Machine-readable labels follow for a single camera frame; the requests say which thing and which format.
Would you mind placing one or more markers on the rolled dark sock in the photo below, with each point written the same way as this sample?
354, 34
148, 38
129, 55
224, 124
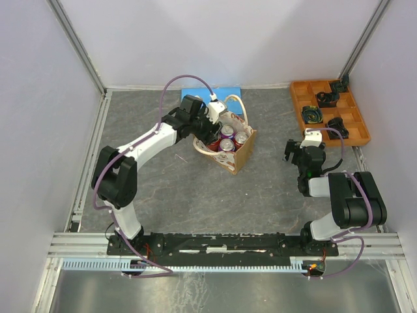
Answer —
312, 115
341, 85
327, 100
337, 124

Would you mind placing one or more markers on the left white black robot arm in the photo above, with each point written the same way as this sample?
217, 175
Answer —
115, 175

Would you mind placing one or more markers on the patterned canvas tote bag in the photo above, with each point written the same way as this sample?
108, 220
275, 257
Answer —
231, 161

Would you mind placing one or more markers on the purple soda can rear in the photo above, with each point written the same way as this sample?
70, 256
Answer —
227, 132

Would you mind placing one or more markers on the rolled dark sock middle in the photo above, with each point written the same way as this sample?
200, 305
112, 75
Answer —
327, 100

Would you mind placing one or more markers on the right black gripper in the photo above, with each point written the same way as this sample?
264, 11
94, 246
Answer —
292, 147

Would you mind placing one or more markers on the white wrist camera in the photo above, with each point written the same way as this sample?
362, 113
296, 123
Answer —
312, 137
216, 108

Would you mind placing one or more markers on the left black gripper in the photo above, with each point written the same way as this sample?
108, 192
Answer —
208, 137

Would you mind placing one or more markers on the orange compartment tray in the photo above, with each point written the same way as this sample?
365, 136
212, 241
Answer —
303, 93

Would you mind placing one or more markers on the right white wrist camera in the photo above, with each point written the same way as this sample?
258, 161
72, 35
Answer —
312, 137

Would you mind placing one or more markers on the red soda can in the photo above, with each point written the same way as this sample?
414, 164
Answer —
214, 146
240, 139

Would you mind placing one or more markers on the rolled dark sock bottom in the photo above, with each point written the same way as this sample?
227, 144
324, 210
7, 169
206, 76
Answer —
337, 124

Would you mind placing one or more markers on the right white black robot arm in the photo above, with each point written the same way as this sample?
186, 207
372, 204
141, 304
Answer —
355, 201

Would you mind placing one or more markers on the blue slotted cable duct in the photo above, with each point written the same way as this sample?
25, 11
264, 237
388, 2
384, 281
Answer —
126, 265

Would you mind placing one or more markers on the purple soda can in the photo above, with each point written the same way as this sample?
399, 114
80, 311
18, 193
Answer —
227, 132
226, 145

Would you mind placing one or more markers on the aluminium frame rail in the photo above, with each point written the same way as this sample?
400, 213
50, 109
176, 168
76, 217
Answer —
378, 246

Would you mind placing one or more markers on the blue printed folded cloth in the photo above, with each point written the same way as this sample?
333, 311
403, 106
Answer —
221, 92

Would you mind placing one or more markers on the rolled dark sock left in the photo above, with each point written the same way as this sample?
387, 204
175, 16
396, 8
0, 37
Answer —
312, 115

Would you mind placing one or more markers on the rolled dark sock top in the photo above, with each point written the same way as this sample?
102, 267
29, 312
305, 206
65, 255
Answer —
341, 85

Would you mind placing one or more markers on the purple soda can front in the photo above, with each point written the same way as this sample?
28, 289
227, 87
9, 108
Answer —
226, 145

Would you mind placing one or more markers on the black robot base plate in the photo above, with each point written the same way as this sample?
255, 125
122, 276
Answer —
229, 250

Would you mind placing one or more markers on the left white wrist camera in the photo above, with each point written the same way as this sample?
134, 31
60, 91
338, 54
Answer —
216, 108

